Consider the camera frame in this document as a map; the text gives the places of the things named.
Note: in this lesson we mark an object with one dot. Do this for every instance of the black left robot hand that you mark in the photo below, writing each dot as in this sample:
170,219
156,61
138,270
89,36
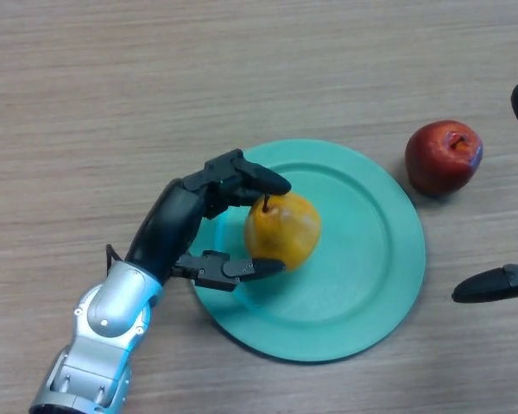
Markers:
168,224

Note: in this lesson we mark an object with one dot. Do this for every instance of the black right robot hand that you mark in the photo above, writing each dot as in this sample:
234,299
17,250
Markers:
492,284

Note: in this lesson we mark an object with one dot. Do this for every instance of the yellow pear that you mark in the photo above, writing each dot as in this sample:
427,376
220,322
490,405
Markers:
285,233

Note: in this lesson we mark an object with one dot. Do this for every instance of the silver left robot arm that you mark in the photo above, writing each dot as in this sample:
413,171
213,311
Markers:
103,328

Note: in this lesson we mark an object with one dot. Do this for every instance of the green round plate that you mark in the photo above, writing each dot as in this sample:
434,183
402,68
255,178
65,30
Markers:
362,259

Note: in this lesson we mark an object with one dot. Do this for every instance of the red apple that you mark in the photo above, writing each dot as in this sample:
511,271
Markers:
440,168

